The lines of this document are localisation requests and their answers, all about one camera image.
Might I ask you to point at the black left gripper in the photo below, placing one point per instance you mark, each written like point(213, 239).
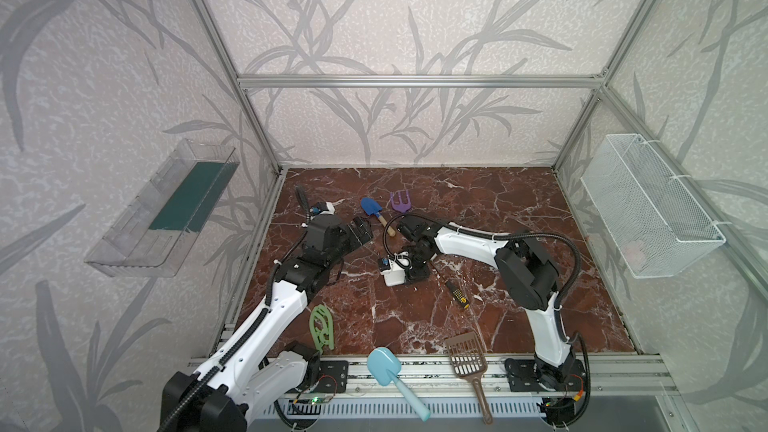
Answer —
point(360, 231)

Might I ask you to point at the aluminium front rail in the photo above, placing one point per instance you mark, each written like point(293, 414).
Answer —
point(432, 376)

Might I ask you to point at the brown litter scoop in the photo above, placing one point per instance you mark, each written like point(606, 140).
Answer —
point(467, 358)

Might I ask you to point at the light blue plastic scoop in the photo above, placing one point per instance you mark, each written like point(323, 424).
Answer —
point(385, 367)

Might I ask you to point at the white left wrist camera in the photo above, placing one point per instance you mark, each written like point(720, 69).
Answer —
point(321, 208)

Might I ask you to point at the blue toy shovel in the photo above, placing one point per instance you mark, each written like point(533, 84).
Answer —
point(372, 208)

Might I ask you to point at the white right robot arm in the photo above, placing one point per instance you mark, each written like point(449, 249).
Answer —
point(528, 271)

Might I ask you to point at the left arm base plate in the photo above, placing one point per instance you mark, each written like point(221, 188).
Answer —
point(330, 377)

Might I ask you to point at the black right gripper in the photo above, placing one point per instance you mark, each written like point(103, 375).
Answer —
point(414, 267)

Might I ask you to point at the clear plastic wall shelf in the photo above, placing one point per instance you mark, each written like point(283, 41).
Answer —
point(158, 229)

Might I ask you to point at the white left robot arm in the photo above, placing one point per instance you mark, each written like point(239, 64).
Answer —
point(230, 388)

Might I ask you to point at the black yellow screwdriver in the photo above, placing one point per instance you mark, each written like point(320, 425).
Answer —
point(458, 295)

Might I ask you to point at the green plastic slotted tool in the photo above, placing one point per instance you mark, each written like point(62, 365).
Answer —
point(321, 328)

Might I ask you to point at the white wire mesh basket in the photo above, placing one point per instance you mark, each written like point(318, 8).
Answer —
point(657, 225)

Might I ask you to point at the purple toy rake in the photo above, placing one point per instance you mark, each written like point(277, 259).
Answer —
point(400, 201)

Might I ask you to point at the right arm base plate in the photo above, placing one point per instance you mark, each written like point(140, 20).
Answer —
point(528, 375)

